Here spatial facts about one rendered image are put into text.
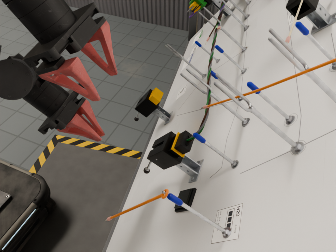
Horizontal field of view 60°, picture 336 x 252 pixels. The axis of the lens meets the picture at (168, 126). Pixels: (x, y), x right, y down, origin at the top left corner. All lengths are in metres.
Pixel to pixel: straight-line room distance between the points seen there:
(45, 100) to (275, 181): 0.38
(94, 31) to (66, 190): 1.58
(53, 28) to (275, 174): 0.32
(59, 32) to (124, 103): 2.00
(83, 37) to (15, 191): 1.39
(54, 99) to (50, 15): 0.19
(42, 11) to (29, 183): 1.40
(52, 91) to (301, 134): 0.39
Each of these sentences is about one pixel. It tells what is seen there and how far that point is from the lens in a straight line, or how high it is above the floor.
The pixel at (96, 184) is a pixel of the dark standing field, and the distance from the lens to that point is 1.89.
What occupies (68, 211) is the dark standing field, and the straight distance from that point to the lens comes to 1.84.
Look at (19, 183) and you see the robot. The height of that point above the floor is 0.24.
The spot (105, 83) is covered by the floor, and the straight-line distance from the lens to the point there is 2.59.
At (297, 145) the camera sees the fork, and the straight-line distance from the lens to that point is 0.39.
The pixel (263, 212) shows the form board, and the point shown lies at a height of 1.22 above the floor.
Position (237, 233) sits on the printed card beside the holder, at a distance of 0.39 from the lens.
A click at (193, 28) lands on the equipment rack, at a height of 0.90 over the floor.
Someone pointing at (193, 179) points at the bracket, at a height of 1.10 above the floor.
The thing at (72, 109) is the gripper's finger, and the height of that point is 1.20.
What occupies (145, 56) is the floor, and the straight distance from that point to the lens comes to 2.89.
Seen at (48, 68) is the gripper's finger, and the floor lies 1.34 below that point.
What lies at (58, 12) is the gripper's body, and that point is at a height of 1.39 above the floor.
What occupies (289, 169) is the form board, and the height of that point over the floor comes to 1.25.
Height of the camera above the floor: 1.54
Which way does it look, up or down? 46 degrees down
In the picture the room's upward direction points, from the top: straight up
